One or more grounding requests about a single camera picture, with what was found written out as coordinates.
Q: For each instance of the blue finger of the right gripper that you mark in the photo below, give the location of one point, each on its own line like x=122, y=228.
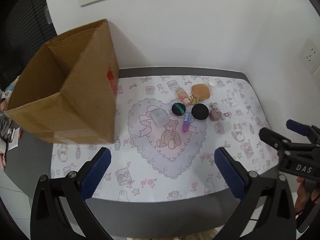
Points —
x=274, y=139
x=297, y=127

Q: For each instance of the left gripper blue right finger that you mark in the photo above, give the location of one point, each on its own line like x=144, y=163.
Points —
x=232, y=171

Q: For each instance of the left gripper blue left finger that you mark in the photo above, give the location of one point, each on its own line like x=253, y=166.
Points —
x=92, y=172

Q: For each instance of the mauve heart keychain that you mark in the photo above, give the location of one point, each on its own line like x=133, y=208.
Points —
x=215, y=114

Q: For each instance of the pink blue lip balm tube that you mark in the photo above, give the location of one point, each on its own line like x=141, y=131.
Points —
x=186, y=122

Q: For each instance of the white round plastic cap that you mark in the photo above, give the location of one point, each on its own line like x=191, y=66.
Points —
x=212, y=83

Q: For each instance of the orange makeup sponge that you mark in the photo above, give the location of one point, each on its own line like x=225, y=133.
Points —
x=200, y=91

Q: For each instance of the black puff with green band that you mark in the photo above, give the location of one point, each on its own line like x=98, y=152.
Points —
x=178, y=109

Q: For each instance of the clear plastic packet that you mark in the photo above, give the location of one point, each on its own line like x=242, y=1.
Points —
x=159, y=117

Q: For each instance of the pink glass perfume bottle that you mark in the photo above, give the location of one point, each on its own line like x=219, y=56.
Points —
x=183, y=96

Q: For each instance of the person right hand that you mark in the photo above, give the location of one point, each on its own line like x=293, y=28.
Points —
x=302, y=196

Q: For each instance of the plain black round puff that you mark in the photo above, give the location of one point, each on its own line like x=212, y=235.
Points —
x=200, y=111

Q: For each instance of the pink patterned table mat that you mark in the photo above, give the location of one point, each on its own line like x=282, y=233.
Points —
x=157, y=164

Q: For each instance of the gold binder clip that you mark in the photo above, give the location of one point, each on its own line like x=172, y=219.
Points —
x=193, y=100

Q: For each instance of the brown cardboard box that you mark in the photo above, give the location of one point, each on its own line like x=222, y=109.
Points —
x=67, y=92

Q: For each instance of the black window blinds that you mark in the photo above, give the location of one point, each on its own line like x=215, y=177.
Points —
x=24, y=29

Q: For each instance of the single white wall socket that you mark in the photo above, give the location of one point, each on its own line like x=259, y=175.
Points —
x=309, y=56

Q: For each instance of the clear wall hook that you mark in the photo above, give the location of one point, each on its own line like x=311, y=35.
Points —
x=47, y=15

